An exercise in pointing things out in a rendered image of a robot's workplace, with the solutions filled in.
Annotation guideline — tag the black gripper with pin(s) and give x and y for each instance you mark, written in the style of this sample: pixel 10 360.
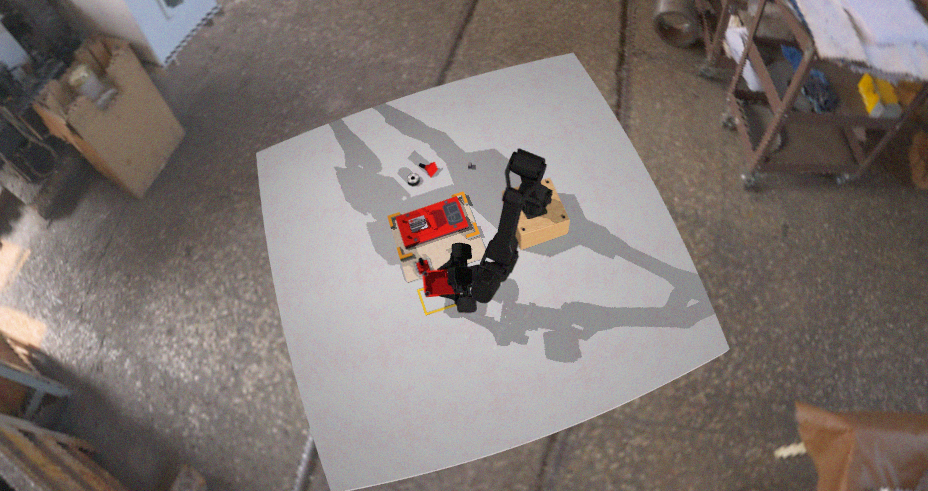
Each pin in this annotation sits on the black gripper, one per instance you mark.
pixel 461 252

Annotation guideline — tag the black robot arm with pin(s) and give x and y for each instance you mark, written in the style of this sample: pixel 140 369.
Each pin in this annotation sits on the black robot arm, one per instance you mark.
pixel 532 197

